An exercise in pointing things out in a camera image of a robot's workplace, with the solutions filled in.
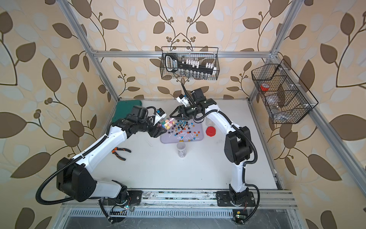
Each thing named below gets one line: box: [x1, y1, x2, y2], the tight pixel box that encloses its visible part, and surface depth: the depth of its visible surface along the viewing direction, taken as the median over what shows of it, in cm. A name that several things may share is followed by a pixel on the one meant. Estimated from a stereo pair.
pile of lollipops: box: [167, 119, 201, 142], surface depth 101 cm
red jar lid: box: [205, 126, 216, 137], surface depth 101 cm
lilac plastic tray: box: [160, 117, 204, 144], surface depth 101 cm
